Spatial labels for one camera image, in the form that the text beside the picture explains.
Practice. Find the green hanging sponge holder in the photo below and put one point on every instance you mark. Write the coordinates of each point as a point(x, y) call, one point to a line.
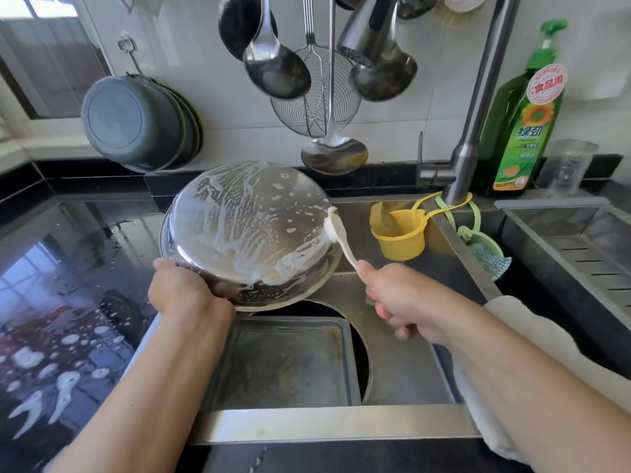
point(485, 251)

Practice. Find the steel wall hook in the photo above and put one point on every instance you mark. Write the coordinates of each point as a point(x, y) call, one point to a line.
point(129, 56)

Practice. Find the round steel pan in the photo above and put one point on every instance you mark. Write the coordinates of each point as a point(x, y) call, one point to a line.
point(360, 354)

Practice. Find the person's left hand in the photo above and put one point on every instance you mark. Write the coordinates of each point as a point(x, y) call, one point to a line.
point(187, 295)

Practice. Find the hanging steel ladles and skimmer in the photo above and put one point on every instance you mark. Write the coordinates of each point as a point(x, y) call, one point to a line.
point(239, 24)

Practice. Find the round steel basin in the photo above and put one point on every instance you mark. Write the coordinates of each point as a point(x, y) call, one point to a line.
point(246, 226)

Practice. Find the green dish soap bottle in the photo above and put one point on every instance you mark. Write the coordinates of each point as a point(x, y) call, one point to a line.
point(523, 133)

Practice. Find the clear plastic cup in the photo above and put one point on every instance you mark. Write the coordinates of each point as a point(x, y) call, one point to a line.
point(570, 167)

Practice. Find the dark green hanging basin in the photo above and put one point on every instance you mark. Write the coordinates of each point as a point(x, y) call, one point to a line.
point(190, 128)

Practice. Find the steel gooseneck faucet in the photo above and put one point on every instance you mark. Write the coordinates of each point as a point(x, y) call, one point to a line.
point(483, 83)

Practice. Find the white dish rag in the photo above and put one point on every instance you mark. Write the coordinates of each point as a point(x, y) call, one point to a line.
point(493, 409)

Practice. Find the yellow hanging sink cup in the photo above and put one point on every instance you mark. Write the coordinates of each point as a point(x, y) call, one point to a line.
point(397, 233)

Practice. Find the white hanging cloth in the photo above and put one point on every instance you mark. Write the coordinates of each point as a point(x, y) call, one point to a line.
point(128, 3)

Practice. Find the rectangular steel tray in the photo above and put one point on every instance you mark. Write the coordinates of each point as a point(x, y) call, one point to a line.
point(286, 369)

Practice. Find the person's right hand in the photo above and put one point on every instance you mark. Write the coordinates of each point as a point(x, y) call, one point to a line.
point(409, 300)

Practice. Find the steel soup ladle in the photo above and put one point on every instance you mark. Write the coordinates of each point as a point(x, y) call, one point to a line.
point(276, 72)

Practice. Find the grey hanging basin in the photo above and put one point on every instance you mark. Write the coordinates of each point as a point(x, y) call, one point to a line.
point(131, 123)

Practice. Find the white cleaning brush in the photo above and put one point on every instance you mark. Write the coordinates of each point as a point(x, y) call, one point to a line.
point(338, 233)

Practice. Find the person's left forearm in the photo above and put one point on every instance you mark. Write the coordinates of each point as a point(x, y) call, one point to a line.
point(143, 414)

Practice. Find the stainless steel sink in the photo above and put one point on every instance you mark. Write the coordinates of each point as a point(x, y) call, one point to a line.
point(414, 359)

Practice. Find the white dish brush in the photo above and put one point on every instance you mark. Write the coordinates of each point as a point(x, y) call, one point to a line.
point(463, 1)

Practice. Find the person's right forearm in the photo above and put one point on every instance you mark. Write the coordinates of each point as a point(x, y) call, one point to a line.
point(542, 394)

